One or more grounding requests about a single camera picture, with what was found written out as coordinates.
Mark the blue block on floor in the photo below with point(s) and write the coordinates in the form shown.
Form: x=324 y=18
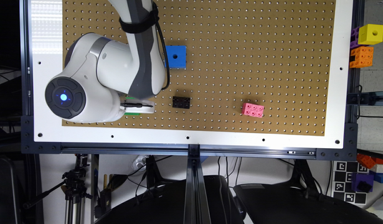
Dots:
x=378 y=177

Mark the blue cube with hole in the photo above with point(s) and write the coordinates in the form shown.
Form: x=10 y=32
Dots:
x=176 y=56

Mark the orange lego brick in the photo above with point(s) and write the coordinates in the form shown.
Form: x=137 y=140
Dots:
x=361 y=57

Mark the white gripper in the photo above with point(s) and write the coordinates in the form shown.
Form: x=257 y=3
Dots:
x=138 y=106

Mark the black office chair right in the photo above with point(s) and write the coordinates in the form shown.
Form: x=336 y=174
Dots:
x=298 y=200

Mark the dark aluminium table frame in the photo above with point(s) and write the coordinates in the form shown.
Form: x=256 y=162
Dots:
x=191 y=152

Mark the purple cube with hole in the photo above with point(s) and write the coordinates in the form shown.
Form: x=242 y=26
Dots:
x=362 y=182

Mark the black camera tripod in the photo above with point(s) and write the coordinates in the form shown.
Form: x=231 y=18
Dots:
x=75 y=191

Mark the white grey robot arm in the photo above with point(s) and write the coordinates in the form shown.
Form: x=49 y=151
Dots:
x=103 y=79

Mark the red lego brick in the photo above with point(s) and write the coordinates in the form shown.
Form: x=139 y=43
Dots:
x=368 y=161

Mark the black lego brick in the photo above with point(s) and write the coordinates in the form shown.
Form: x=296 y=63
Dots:
x=181 y=102

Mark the white table board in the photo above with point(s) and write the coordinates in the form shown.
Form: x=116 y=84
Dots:
x=270 y=74

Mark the black office chair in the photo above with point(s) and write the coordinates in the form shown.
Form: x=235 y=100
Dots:
x=165 y=204
x=298 y=200

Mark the yellow cube with hole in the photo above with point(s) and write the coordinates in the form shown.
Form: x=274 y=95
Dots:
x=370 y=34

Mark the brown pegboard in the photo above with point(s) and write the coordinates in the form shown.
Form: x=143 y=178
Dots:
x=272 y=53

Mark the fiducial marker sheet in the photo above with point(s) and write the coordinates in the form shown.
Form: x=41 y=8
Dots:
x=341 y=187

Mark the black office chair left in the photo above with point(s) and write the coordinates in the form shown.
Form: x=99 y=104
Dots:
x=165 y=204

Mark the green block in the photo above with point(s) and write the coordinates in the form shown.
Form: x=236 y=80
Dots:
x=131 y=114

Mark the pink lego brick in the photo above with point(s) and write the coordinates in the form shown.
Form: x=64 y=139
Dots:
x=253 y=110

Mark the purple lego brick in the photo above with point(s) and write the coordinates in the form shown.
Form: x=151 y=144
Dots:
x=354 y=38

